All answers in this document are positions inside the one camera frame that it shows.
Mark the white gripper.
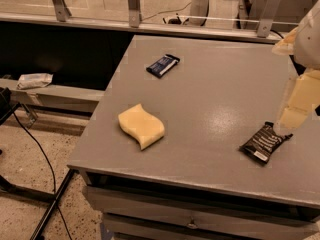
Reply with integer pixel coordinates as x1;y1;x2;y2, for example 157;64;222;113
272;0;320;135

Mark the black rxbar chocolate wrapper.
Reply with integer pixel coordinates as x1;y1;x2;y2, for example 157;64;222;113
239;121;293;164

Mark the yellow wavy sponge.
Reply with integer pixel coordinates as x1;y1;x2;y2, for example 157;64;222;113
118;104;165;150

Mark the blue snack bar wrapper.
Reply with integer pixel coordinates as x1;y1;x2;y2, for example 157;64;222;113
146;54;180;79

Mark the grey cabinet drawer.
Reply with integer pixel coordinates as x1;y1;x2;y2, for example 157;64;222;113
84;186;319;240

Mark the grey lower shelf ledge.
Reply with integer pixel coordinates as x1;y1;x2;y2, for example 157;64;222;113
0;79;104;113

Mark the grey wipes packet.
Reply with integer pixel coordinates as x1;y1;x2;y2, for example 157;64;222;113
17;73;53;90

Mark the grey metal rail post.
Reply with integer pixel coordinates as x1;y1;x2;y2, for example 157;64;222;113
257;0;281;38
128;0;141;28
52;0;71;22

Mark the black floor cable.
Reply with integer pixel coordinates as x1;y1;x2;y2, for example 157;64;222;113
7;103;74;240

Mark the black stand frame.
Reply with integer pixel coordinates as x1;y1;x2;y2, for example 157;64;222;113
0;88;75;240

